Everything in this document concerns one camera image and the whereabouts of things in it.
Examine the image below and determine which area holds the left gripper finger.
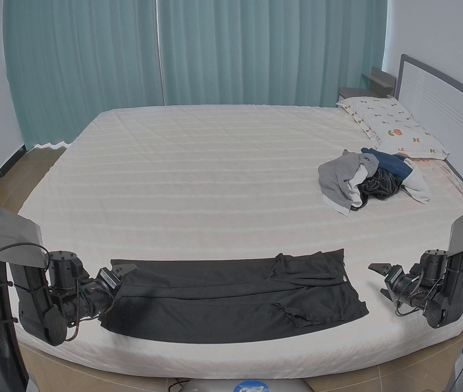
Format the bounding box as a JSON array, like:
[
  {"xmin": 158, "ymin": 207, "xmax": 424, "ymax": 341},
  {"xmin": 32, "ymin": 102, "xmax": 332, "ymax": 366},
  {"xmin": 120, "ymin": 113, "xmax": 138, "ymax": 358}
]
[{"xmin": 111, "ymin": 263, "xmax": 139, "ymax": 279}]

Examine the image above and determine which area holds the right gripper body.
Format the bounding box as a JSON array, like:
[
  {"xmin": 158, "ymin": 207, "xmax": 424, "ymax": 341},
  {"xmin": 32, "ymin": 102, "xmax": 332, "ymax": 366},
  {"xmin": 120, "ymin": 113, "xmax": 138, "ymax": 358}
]
[{"xmin": 383, "ymin": 266, "xmax": 411, "ymax": 302}]

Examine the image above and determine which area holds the black T-shirt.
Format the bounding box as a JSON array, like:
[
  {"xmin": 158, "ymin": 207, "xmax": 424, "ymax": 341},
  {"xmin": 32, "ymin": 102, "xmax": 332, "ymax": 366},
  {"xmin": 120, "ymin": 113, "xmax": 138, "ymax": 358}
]
[{"xmin": 99, "ymin": 249, "xmax": 369, "ymax": 343}]

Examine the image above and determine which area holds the bed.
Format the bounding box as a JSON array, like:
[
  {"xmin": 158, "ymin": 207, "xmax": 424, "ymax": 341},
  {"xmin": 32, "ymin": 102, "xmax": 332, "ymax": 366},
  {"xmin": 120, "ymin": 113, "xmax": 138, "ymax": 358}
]
[{"xmin": 13, "ymin": 53, "xmax": 463, "ymax": 381}]

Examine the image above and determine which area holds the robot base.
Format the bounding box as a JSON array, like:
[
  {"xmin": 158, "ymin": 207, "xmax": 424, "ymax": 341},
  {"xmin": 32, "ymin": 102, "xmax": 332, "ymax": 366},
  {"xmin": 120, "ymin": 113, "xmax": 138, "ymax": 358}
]
[{"xmin": 178, "ymin": 377, "xmax": 313, "ymax": 392}]

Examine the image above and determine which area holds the white printed pillow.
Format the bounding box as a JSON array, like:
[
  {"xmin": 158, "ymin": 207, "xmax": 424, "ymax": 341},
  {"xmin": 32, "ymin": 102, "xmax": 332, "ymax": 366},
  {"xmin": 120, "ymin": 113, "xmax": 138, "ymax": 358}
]
[{"xmin": 336, "ymin": 95, "xmax": 450, "ymax": 160}]

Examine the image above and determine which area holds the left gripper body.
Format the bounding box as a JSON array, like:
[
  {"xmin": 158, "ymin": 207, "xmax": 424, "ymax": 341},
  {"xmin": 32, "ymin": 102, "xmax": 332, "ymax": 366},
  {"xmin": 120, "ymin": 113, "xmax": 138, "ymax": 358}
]
[{"xmin": 97, "ymin": 267, "xmax": 122, "ymax": 297}]

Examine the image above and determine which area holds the grey bedside table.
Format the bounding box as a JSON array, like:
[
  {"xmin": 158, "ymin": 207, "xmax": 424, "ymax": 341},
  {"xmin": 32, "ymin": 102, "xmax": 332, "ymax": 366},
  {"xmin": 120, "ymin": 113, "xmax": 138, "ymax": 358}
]
[{"xmin": 338, "ymin": 66, "xmax": 397, "ymax": 102}]

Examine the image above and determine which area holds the pile of clothes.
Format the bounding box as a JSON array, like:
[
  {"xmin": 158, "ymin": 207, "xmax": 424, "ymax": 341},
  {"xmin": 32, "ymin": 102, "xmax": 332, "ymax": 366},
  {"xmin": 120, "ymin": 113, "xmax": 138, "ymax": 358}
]
[{"xmin": 318, "ymin": 147, "xmax": 432, "ymax": 217}]

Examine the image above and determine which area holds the blue-green curtain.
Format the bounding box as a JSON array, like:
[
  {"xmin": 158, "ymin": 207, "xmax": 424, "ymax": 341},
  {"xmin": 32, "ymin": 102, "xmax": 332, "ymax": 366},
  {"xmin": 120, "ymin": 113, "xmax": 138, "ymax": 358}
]
[
  {"xmin": 3, "ymin": 0, "xmax": 164, "ymax": 150},
  {"xmin": 156, "ymin": 0, "xmax": 389, "ymax": 107}
]

